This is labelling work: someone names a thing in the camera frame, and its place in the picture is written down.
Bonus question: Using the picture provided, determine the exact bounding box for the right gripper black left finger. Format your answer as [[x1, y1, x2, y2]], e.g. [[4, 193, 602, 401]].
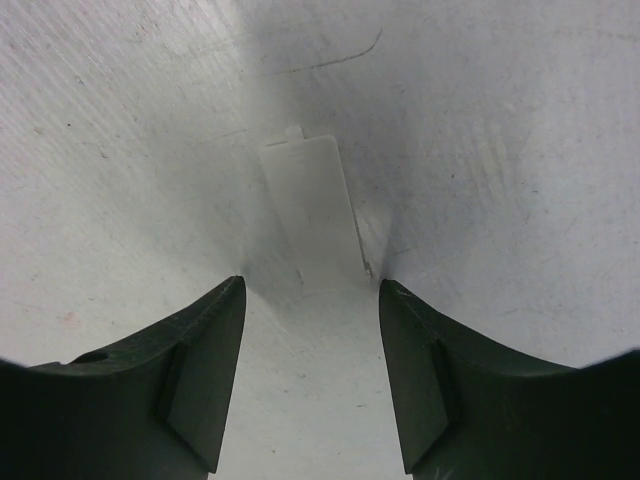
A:
[[1, 276, 247, 479]]

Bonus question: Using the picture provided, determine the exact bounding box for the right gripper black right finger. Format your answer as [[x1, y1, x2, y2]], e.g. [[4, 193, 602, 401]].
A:
[[379, 280, 639, 479]]

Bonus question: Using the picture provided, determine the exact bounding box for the white battery cover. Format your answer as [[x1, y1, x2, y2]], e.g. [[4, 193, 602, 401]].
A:
[[260, 126, 369, 291]]

